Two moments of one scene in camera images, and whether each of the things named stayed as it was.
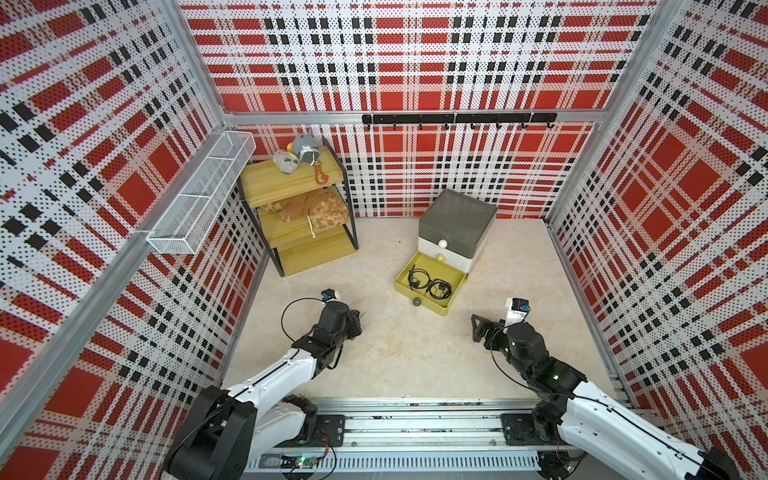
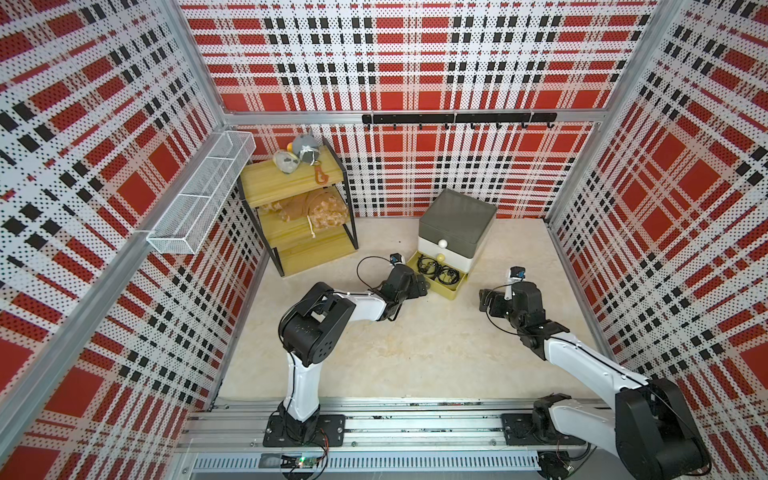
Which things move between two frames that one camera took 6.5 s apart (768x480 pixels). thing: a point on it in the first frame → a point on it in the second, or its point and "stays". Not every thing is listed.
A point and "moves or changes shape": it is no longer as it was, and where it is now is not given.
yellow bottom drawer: x=436 y=269 moves or changes shape
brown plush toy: x=323 y=209 stays
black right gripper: x=497 y=329 → x=486 y=298
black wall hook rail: x=472 y=118 stays
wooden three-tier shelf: x=300 y=221 stays
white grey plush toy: x=287 y=162 stays
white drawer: x=445 y=255 stays
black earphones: x=414 y=282 moves or changes shape
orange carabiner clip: x=324 y=176 stays
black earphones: x=444 y=288 → x=448 y=276
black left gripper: x=354 y=328 → x=415 y=292
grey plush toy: x=307 y=147 stays
